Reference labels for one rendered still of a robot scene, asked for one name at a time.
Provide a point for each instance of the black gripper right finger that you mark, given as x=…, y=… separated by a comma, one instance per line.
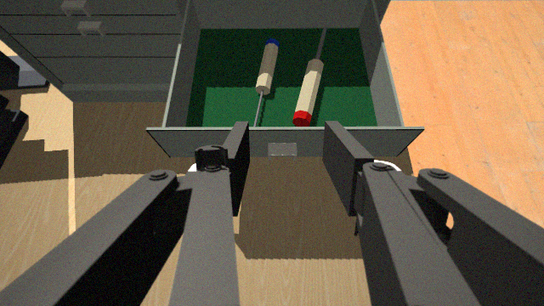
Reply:
x=498, y=251

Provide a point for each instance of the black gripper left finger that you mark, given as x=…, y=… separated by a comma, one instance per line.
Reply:
x=113, y=259

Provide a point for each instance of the beige screwdriver with blue band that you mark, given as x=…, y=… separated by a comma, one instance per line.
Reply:
x=266, y=72

